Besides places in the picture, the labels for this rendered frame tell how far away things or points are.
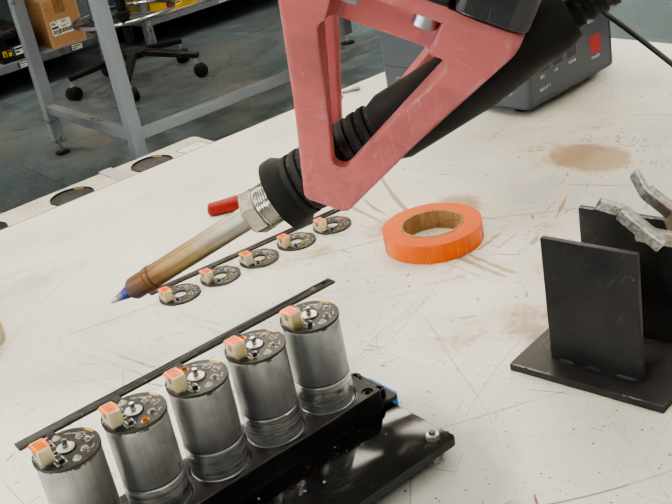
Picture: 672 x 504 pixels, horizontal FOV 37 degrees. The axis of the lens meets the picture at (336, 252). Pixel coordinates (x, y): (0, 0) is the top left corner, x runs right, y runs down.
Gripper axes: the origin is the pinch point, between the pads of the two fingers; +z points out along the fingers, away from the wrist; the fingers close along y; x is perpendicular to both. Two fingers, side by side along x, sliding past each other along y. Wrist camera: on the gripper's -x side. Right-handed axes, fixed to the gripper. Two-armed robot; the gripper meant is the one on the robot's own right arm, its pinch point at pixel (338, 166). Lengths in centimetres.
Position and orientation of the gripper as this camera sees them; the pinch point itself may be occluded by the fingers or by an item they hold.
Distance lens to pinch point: 31.9
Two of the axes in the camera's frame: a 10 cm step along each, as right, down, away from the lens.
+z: -3.0, 8.3, 4.6
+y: -1.0, 4.5, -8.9
